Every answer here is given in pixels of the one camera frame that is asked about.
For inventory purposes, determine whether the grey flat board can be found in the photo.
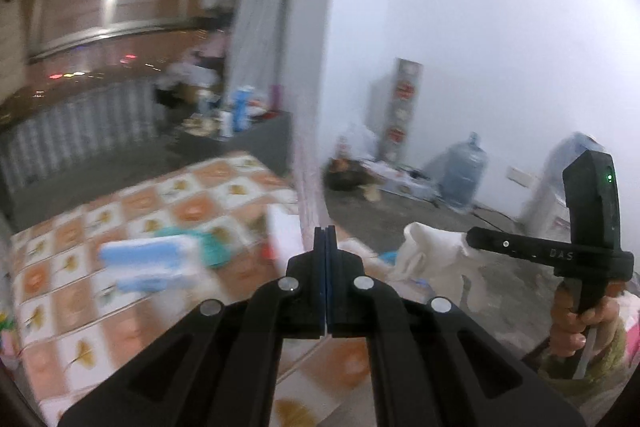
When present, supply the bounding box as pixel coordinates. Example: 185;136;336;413
369;74;393;155

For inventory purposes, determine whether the wall socket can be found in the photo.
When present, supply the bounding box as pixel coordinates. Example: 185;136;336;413
507;166;538;188

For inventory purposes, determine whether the white tissue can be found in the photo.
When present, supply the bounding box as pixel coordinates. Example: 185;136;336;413
387;222;488;313

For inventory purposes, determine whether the blue water jug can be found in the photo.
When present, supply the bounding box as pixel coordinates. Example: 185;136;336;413
440;132;490;212

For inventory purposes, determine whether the grey cabinet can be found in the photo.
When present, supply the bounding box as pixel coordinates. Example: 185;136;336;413
170;109;293;178

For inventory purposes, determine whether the blue pump bottle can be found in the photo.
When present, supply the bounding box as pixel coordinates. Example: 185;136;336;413
230;87;253;132

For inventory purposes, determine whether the metal railing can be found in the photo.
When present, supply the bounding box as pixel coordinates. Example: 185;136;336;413
0;0;261;188

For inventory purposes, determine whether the colourful bundle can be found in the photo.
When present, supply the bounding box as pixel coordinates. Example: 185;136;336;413
0;312;21;358

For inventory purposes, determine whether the pile of pink clothes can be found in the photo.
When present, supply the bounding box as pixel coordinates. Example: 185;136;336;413
165;34;228;88

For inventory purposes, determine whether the white curtain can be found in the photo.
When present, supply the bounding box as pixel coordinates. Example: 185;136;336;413
225;0;343;118

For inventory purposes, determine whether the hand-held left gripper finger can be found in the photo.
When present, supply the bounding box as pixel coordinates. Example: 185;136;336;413
326;226;588;427
57;226;327;427

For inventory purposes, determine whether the teal packet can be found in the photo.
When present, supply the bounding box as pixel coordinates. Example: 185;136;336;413
155;227;231;269

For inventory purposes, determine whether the black bag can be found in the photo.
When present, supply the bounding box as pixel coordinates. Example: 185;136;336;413
154;79;188;110

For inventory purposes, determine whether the blue white packet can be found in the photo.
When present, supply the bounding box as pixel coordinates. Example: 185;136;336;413
99;234;201;295

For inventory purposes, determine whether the white plastic bag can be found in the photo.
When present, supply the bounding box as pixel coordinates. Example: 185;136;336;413
340;122;381;162

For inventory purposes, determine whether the person's right hand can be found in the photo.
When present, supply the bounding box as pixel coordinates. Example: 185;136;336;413
550;279;623;360

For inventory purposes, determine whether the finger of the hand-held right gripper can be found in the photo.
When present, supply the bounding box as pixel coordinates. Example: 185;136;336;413
466;227;573;277

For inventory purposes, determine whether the tall patterned box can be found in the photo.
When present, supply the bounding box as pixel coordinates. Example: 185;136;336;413
382;57;425;158

